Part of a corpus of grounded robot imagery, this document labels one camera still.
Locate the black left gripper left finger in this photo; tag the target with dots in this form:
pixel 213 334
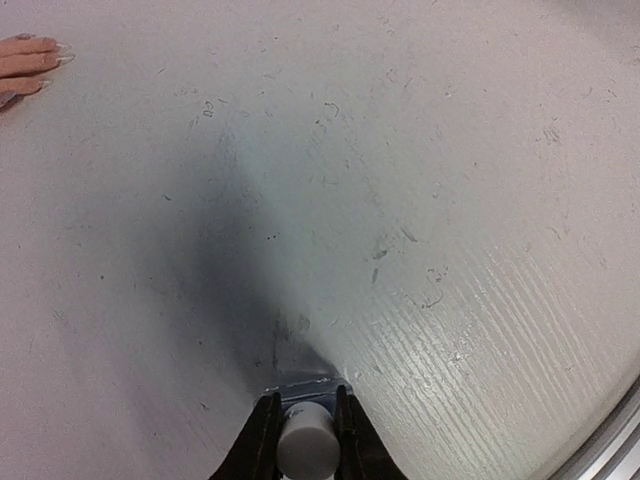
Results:
pixel 253 454

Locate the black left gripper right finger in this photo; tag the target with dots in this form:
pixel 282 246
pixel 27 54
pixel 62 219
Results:
pixel 363 455

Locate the white nail polish cap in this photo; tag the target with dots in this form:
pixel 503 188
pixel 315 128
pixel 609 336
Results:
pixel 308 448

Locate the blue nail polish bottle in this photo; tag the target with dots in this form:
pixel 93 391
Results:
pixel 321 390

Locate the mannequin hand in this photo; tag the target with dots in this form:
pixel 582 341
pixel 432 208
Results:
pixel 26 59

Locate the aluminium table front rail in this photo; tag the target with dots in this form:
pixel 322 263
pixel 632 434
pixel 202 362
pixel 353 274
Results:
pixel 612 451

